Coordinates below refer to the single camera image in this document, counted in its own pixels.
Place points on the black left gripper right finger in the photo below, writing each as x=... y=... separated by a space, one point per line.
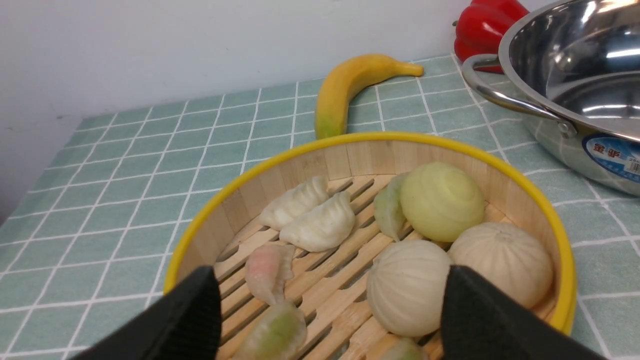
x=480 y=322

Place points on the white bun right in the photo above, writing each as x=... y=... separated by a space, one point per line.
x=508 y=257

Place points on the stainless steel pot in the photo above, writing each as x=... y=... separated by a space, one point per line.
x=573 y=69

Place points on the green striped dumpling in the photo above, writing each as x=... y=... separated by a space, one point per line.
x=277 y=336

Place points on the pale green dumpling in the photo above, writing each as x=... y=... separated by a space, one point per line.
x=388 y=211

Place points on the yellow rimmed bamboo steamer basket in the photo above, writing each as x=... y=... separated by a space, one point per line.
x=329 y=286

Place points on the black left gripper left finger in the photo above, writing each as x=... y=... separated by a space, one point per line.
x=184 y=324

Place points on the white dumpling front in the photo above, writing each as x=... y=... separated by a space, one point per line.
x=324 y=227

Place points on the green checkered tablecloth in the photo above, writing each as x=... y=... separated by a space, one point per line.
x=88 y=246

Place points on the white dumpling rear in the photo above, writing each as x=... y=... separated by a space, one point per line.
x=295 y=202

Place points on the yellow banana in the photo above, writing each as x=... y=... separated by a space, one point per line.
x=346 y=81

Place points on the green dumpling at edge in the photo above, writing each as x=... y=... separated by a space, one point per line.
x=405 y=349

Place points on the pink dumpling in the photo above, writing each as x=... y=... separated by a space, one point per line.
x=267 y=269

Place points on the yellow green bun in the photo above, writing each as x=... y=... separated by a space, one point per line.
x=440 y=201

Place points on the white bun left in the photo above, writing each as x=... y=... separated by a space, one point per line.
x=406 y=285

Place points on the white dumpling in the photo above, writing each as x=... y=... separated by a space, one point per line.
x=295 y=202
x=324 y=227

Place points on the white bun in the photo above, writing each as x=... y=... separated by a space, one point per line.
x=508 y=257
x=406 y=285

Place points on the red bell pepper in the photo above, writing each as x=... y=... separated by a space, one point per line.
x=482 y=24

